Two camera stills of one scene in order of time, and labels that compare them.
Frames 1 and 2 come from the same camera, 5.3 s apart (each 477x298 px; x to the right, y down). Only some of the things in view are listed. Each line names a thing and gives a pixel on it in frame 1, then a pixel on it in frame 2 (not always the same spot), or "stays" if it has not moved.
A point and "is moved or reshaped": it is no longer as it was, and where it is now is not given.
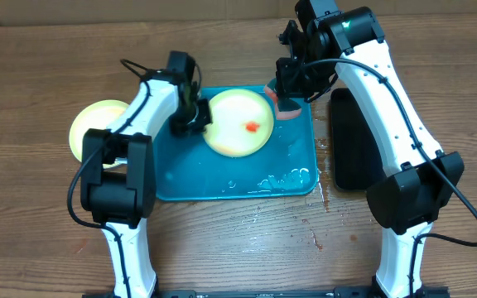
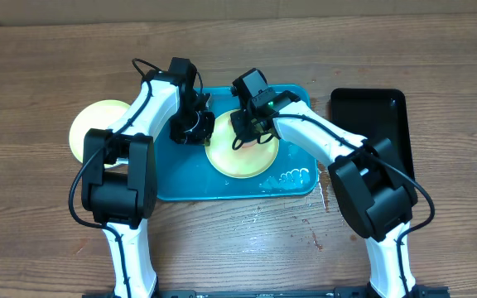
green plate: [98, 115] stays
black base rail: [354, 293] stays
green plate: [242, 122] is moved or reshaped
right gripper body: [300, 80] → [244, 120]
